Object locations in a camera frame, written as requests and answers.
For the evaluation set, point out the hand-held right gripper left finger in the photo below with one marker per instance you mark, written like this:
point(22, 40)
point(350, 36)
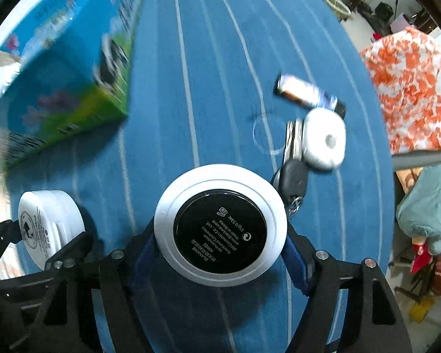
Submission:
point(143, 268)

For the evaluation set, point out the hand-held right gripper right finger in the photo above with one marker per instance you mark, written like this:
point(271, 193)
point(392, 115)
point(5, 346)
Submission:
point(297, 268)

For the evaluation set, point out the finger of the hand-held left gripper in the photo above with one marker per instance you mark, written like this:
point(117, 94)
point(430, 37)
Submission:
point(75, 248)
point(2, 235)

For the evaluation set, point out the white jar with printed lid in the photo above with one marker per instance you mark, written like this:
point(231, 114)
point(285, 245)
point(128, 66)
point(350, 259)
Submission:
point(40, 224)

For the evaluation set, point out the white compact with black centre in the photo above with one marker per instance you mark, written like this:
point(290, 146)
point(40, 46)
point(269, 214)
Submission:
point(220, 228)

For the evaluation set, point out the blue cardboard box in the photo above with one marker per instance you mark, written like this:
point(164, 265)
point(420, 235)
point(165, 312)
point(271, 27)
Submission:
point(58, 62)

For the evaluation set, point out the key bunch with black fob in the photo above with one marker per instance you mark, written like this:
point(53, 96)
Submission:
point(294, 178)

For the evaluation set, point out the red cloth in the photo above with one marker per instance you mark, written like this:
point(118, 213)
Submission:
point(422, 259)

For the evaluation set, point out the white earbud case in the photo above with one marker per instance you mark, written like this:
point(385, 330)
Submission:
point(323, 139)

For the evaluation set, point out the yellow plastic object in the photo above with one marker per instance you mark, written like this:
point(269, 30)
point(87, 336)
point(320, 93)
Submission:
point(422, 309)

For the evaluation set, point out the teal cloth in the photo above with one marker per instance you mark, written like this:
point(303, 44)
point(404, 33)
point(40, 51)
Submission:
point(426, 209)

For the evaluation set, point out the printed lighter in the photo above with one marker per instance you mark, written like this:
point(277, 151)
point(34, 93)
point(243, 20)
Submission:
point(301, 90)

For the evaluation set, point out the blue striped cloth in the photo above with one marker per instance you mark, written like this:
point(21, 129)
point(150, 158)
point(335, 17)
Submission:
point(224, 62)

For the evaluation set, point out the orange floral cloth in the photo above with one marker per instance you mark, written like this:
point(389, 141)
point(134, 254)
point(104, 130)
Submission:
point(415, 81)

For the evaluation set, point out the green trash bin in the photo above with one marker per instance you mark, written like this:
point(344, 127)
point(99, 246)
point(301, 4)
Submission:
point(338, 6)

